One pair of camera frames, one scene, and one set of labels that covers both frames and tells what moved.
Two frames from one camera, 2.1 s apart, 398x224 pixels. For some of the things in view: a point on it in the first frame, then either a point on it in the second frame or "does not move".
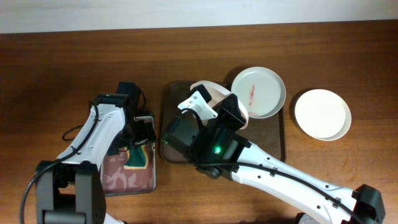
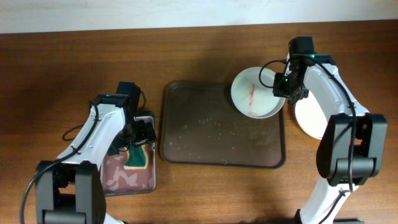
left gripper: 147,135 does not move
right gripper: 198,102 → 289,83
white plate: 323,114 does not move
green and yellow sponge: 137,158 does not move
